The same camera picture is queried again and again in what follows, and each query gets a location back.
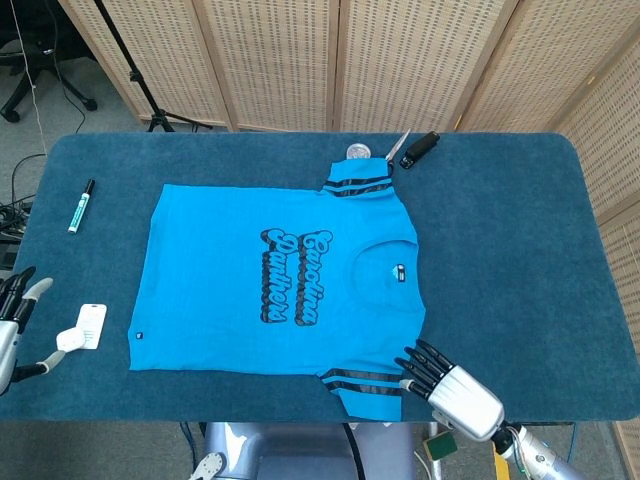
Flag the grey metal bracket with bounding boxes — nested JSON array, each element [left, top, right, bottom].
[[188, 451, 227, 480]]

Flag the blue grey robot torso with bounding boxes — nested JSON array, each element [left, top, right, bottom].
[[202, 422, 416, 480]]

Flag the grey floor box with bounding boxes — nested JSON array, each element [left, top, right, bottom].
[[0, 241, 22, 272]]

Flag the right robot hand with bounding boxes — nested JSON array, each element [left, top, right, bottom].
[[393, 339, 506, 442]]

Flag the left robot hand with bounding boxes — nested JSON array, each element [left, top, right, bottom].
[[0, 266, 65, 396]]

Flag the black stapler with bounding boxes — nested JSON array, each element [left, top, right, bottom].
[[399, 130, 441, 170]]

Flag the black torso cable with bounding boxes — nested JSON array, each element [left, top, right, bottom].
[[342, 422, 364, 480]]

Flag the white hanging cord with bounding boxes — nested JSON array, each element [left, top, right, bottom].
[[10, 0, 49, 156]]

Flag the silver metal table leg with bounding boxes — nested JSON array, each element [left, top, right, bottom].
[[427, 422, 444, 480]]

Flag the black office chair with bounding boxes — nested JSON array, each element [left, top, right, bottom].
[[0, 0, 99, 124]]

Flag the green white marker pen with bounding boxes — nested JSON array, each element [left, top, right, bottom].
[[67, 178, 97, 235]]

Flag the black floor cable bundle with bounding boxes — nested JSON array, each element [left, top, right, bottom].
[[0, 153, 49, 241]]

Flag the white rectangular card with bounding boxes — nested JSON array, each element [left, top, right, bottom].
[[78, 302, 108, 348]]

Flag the black handled scissors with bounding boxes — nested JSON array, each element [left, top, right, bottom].
[[383, 128, 412, 170]]

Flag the thin blue cable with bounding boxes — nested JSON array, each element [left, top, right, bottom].
[[179, 422, 201, 454]]

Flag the green yellow sponge block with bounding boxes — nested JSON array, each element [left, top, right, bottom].
[[422, 431, 459, 462]]

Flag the black tripod stand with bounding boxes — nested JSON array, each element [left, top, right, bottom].
[[92, 0, 214, 134]]

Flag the blue printed T-shirt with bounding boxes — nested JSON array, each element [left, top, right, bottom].
[[128, 158, 427, 422]]

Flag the blue table mat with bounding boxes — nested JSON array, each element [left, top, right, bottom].
[[0, 131, 635, 424]]

